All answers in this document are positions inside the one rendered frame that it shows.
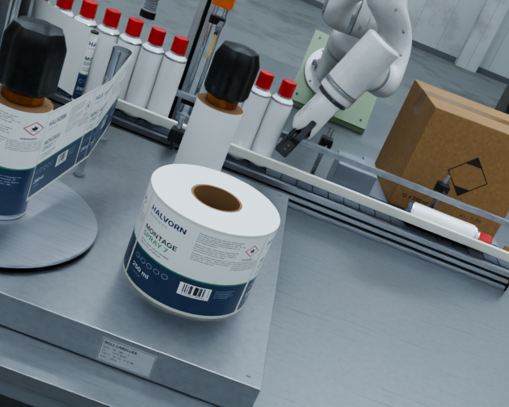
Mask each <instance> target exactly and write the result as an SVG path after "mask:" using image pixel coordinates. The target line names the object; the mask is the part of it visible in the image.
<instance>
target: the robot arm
mask: <svg viewBox="0 0 509 407"><path fill-rule="evenodd" d="M407 2H408V0H325V2H324V5H323V8H322V18H323V20H324V22H325V23H326V24H327V26H329V27H331V28H332V29H334V30H333V31H332V32H331V34H330V37H329V39H328V41H327V43H326V46H325V48H321V49H319V50H317V51H316V52H314V53H313V54H312V55H311V56H310V57H309V59H308V60H307V62H306V64H305V80H306V82H307V84H308V86H309V88H310V89H311V90H312V91H313V92H314V93H315V95H314V96H313V97H312V98H311V99H310V100H309V101H308V102H307V103H306V104H305V105H304V106H303V107H302V108H301V109H300V110H299V111H298V112H297V113H296V114H295V115H294V118H293V122H292V127H293V129H292V130H291V131H290V132H289V134H288V135H286V136H285V137H284V138H283V139H282V140H281V141H280V143H279V144H278V145H277V146H276V151H277V152H278V153H280V154H281V155H282V156H283V157H287V156H288V155H289V154H290V153H291V152H292V151H293V150H294V149H295V148H296V147H297V145H298V144H299V143H300V142H301V141H302V140H303V139H304V138H305V137H306V140H310V139H311V138H312V137H313V136H314V135H315V134H316V133H317V132H318V131H319V130H320V129H321V128H322V127H323V126H324V125H325V124H326V123H327V122H328V120H329V119H330V118H331V117H332V116H333V115H334V114H335V112H336V111H337V110H338V109H340V110H342V111H344V110H345V109H346V108H349V107H350V106H351V105H352V104H353V103H354V102H355V101H356V100H357V99H358V98H359V97H360V96H361V95H362V94H363V93H364V92H366V91H367V92H369V93H370V94H373V95H374V96H376V97H379V98H388V97H389V96H391V95H392V94H393V93H394V92H395V91H396V90H397V88H398V87H399V85H400V83H401V81H402V78H403V75H404V73H405V70H406V67H407V64H408V60H409V58H410V51H411V46H412V31H411V24H410V17H409V14H408V9H407Z"/></svg>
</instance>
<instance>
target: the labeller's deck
mask: <svg viewBox="0 0 509 407"><path fill-rule="evenodd" d="M107 134H108V139H107V140H106V141H98V143H97V144H96V146H95V147H94V148H93V150H92V151H91V153H90V155H89V157H88V158H87V160H86V165H85V168H84V172H85V176H84V177H78V176H76V175H74V170H76V169H77V168H78V165H76V166H75V167H74V168H73V169H71V170H69V171H68V172H67V173H65V174H63V175H62V176H61V177H60V178H58V179H57V180H59V181H61V182H62V183H64V184H65V185H67V186H68V187H70V188H71V189H73V190H74V191H75V192H77V193H78V194H79V195H80V196H81V197H82V198H83V199H84V200H85V201H86V202H87V204H88V205H89V206H90V208H91V210H92V211H93V213H94V214H95V218H96V220H97V225H98V230H97V234H96V237H95V240H94V242H93V244H92V245H91V246H90V248H89V249H88V250H87V251H85V252H84V253H83V254H81V255H79V256H77V257H76V258H73V259H71V260H69V261H67V262H63V263H60V264H57V265H53V266H44V267H37V268H5V267H0V325H3V326H5V327H8V328H10V329H14V330H16V331H19V332H21V333H23V334H27V335H29V336H32V337H34V338H38V339H40V340H43V341H45V342H49V343H51V344H53V345H56V346H59V347H62V348H64V349H67V350H71V351H73V352H75V353H78V354H80V355H84V356H86V357H88V358H91V359H94V360H97V361H99V362H101V363H106V364H107V365H110V366H113V367H116V368H119V369H120V370H123V371H126V372H129V373H132V374H134V375H136V376H140V377H142V378H145V379H147V380H151V381H153V382H155V383H158V384H161V385H164V386H167V387H168V388H173V389H175V390H177V391H180V392H183V393H186V394H188V395H190V396H193V397H196V398H199V399H201V400H203V401H207V402H210V403H212V404H214V405H218V406H220V407H253V405H254V403H255V401H256V399H257V397H258V395H259V393H260V391H261V385H262V379H263V369H264V364H265V358H266V352H267V341H268V335H269V330H270V324H271V314H272V308H273V302H274V296H275V291H276V280H277V275H278V269H279V263H280V253H281V247H282V241H283V235H284V225H285V219H286V214H287V208H288V195H286V194H283V193H281V192H278V191H275V190H273V189H271V188H268V187H265V186H263V185H260V184H258V183H255V182H252V181H250V180H248V179H245V178H242V177H240V176H237V175H236V174H231V173H230V172H227V171H225V170H221V172H222V173H225V174H228V175H230V176H232V177H235V178H237V179H239V180H241V181H243V182H244V183H246V184H248V185H250V186H251V187H253V188H254V189H256V190H257V191H259V192H260V193H261V194H263V195H264V196H265V197H266V198H268V199H269V200H270V201H271V203H272V204H273V205H274V206H275V208H276V210H277V211H278V213H279V215H280V225H279V227H278V229H277V231H276V234H275V236H274V238H273V240H272V243H271V245H270V247H269V250H268V252H267V255H266V257H265V259H264V260H263V264H262V266H261V267H260V270H259V273H258V275H257V277H256V279H255V281H254V284H253V286H252V288H251V290H250V293H249V295H248V297H247V299H246V303H245V304H244V306H243V307H242V308H241V310H239V311H238V312H237V313H235V314H233V315H231V316H228V317H222V318H214V319H208V318H198V317H189V316H186V315H183V314H180V313H176V312H173V311H171V310H169V309H167V308H163V307H162V306H160V305H158V304H156V303H154V302H153V301H152V300H150V299H148V298H147V297H145V296H144V295H142V294H141V293H140V292H139V291H138V290H137V289H136V288H135V287H134V286H133V285H132V284H131V282H130V281H129V280H128V277H127V276H126V274H125V272H124V268H123V259H124V255H125V252H126V249H127V247H128V243H129V241H130V238H131V236H132V233H133V229H134V226H135V224H136V221H137V217H138V215H139V212H140V210H141V205H142V203H143V200H144V198H145V193H146V192H147V189H148V186H149V182H150V179H151V177H152V175H153V173H154V171H155V170H157V169H158V168H160V167H162V166H167V165H172V164H174V161H175V158H176V155H177V152H175V151H174V150H171V149H168V148H166V147H163V146H161V145H157V144H155V143H153V142H151V141H148V140H145V139H142V138H140V137H138V136H134V135H133V134H130V133H128V132H124V131H122V130H119V129H118V128H114V127H112V126H110V127H109V129H108V132H107Z"/></svg>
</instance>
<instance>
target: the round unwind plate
mask: <svg viewBox="0 0 509 407"><path fill-rule="evenodd" d="M97 230H98V225H97V220H96V218H95V214H94V213H93V211H92V210H91V208H90V206H89V205H88V204H87V202H86V201H85V200H84V199H83V198H82V197H81V196H80V195H79V194H78V193H77V192H75V191H74V190H73V189H71V188H70V187H68V186H67V185H65V184H64V183H62V182H61V181H59V180H56V181H54V182H53V183H51V184H50V185H48V186H47V187H46V188H45V189H43V190H42V191H40V192H39V193H37V194H36V195H34V196H33V197H31V198H30V199H29V200H28V202H27V211H26V212H25V214H24V215H22V216H21V217H19V218H16V219H13V220H0V267H5V268H37V267H44V266H53V265H57V264H60V263H63V262H67V261H69V260H71V259H73V258H76V257H77V256H79V255H81V254H83V253H84V252H85V251H87V250H88V249H89V248H90V246H91V245H92V244H93V242H94V240H95V237H96V234H97Z"/></svg>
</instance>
